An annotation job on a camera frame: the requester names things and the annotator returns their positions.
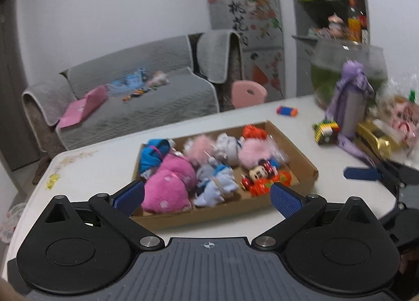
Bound patterned floor cushion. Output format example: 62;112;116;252
0;203;27;245

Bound blue knitted sock bundle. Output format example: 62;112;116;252
139;138;175;178

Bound yellow sticker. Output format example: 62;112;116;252
46;173;63;191

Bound small plush toy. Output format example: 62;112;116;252
147;71;170;88

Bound cartoon mouse sock pair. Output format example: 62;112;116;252
248;159;279;179

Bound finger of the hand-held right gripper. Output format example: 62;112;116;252
344;161;419;188
380;208;419;250

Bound brown slippers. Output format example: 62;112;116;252
32;154;50;184

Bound blue white sock roll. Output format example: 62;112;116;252
194;164;240;207

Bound clear snack packets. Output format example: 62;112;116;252
376;88;419;152

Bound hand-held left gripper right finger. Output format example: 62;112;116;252
252;182;372;251

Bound grey quilted sofa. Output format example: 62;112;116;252
21;29;243;158

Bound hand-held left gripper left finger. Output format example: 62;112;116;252
44;180;165;251

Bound blue orange toy block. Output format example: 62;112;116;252
276;105;299;118

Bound flower sticker fridge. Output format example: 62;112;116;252
205;0;285;103

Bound dark grey door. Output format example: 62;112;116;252
0;0;40;171

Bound glass fish bowl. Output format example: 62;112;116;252
309;41;389;109

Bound colourful toy block vehicle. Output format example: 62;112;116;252
312;120;341;147

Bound purple water bottle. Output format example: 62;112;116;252
327;60;376;140

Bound pink flat book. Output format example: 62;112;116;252
58;85;109;129

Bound blue toy castle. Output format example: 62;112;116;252
109;67;148;94

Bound brown cardboard box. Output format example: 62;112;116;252
131;120;319;230

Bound small colourful toy pieces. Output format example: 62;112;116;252
123;87;154;102

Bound pink fluffy sock blue knit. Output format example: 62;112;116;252
237;139;289;171

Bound orange drink bottle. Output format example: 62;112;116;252
348;0;362;42

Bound gold foil packet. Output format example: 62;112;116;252
356;120;402;158

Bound white desktop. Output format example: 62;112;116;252
3;93;419;288

